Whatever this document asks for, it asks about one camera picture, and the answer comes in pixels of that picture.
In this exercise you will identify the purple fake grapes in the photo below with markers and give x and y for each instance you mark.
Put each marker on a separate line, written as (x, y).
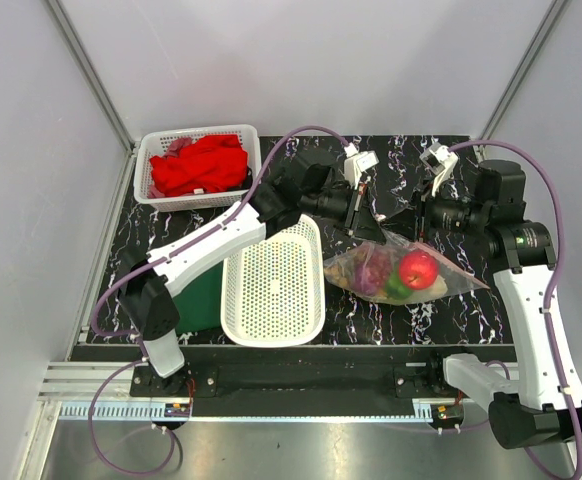
(372, 269)

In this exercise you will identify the aluminium frame post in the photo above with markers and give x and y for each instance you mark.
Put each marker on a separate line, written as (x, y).
(543, 32)
(83, 61)

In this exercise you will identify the grey pink cloth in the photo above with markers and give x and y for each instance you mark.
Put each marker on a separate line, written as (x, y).
(176, 146)

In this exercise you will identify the green cloth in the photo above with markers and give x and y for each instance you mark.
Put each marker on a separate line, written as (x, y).
(199, 303)

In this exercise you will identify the red fake apple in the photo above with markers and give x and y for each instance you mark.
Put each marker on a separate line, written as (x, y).
(418, 270)

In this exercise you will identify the right aluminium frame post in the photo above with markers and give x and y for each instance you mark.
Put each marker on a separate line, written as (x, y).
(543, 32)

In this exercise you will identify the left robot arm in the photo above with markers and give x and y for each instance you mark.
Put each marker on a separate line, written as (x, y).
(302, 186)

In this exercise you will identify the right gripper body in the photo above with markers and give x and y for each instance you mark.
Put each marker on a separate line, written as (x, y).
(421, 194)

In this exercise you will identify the white cable duct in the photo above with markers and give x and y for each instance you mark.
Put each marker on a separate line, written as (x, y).
(165, 412)

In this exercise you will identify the clear zip top bag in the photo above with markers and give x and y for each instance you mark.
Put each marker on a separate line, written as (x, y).
(339, 270)

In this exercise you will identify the large white perforated basket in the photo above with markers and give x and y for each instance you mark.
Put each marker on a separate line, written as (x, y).
(273, 293)

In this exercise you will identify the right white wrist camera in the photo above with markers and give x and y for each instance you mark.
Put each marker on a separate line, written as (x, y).
(440, 162)

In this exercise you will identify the red cloth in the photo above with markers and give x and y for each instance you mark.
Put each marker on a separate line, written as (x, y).
(212, 164)

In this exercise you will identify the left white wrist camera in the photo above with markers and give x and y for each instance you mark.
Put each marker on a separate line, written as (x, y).
(357, 162)

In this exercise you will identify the left aluminium frame post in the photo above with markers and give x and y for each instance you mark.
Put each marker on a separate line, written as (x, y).
(83, 61)

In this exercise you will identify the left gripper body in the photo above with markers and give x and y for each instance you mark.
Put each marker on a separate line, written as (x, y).
(357, 201)

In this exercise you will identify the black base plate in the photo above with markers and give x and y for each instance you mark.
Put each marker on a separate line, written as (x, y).
(323, 382)

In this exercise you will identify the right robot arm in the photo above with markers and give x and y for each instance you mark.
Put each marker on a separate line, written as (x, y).
(541, 405)

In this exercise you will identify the small white basket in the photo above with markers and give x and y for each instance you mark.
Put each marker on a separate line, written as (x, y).
(156, 144)

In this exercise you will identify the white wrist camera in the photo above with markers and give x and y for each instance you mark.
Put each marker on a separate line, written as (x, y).
(440, 162)
(357, 162)

